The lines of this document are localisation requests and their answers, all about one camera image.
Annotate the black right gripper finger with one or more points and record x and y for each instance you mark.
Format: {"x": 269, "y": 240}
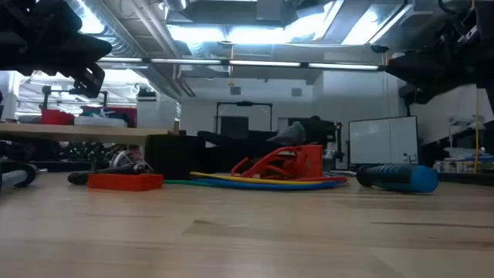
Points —
{"x": 405, "y": 69}

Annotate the cluttered side table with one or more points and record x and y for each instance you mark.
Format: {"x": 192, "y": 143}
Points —
{"x": 463, "y": 166}

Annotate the black ribbed box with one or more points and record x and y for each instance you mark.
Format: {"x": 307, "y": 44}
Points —
{"x": 173, "y": 158}

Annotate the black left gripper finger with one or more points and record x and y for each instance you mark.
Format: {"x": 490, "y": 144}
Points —
{"x": 94, "y": 48}

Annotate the whiteboard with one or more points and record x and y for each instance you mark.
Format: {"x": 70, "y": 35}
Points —
{"x": 382, "y": 141}

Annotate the grey duct tape roll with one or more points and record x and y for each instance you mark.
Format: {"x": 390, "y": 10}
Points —
{"x": 121, "y": 158}

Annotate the black C-clamp silver screw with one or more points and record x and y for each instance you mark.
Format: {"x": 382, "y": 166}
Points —
{"x": 19, "y": 175}

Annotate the black ceiling camera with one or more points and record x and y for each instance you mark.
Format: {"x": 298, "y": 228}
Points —
{"x": 380, "y": 48}

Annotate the red plastic printed holder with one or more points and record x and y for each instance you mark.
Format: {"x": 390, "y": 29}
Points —
{"x": 308, "y": 162}

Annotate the green and grey object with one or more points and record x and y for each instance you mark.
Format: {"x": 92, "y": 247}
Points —
{"x": 287, "y": 135}

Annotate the red finned heat sink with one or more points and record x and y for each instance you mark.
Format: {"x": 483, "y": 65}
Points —
{"x": 123, "y": 182}

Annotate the wooden workbench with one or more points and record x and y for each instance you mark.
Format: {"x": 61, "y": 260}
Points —
{"x": 77, "y": 134}

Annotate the yellow ceiling pendant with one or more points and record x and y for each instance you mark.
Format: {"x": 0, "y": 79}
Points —
{"x": 232, "y": 82}

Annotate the long ceiling light bar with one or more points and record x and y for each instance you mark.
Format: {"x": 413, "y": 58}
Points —
{"x": 262, "y": 63}

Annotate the black pipe rig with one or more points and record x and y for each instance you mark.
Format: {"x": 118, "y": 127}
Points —
{"x": 46, "y": 96}

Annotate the black monitor stand frame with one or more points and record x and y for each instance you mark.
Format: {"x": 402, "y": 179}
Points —
{"x": 244, "y": 103}

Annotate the small red bin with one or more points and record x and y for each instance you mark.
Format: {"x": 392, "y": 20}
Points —
{"x": 58, "y": 117}

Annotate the black machine cabinet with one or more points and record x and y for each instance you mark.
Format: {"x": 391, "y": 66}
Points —
{"x": 328, "y": 131}

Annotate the white tray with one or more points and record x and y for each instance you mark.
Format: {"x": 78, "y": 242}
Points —
{"x": 100, "y": 121}

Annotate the small black hand tool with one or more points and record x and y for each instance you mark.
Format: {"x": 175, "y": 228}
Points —
{"x": 112, "y": 170}

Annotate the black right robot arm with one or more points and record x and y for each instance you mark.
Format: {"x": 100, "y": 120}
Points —
{"x": 482, "y": 23}

